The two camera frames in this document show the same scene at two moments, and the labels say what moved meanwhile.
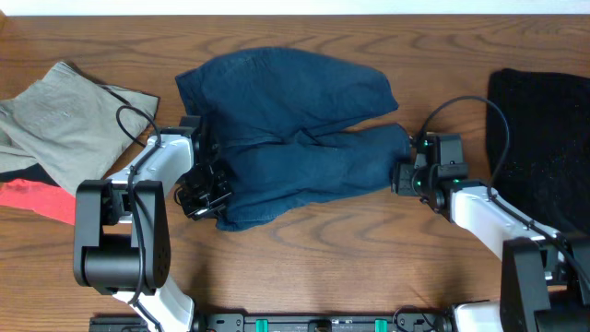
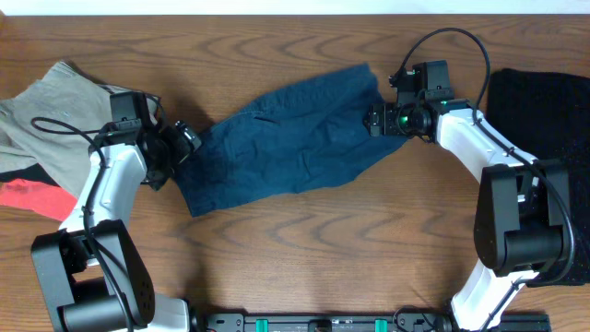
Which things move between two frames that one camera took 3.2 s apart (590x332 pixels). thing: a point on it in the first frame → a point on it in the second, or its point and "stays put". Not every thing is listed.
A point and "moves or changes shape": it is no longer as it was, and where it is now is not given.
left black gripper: x=208 y=193 → x=185 y=139
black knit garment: x=548 y=170 stays put
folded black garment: x=32 y=172 stays put
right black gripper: x=401 y=178 → x=375 y=121
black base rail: x=289 y=322 stays put
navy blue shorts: x=281 y=122 moves or changes shape
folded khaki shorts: x=71 y=127 stays put
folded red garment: x=44 y=198 stays put
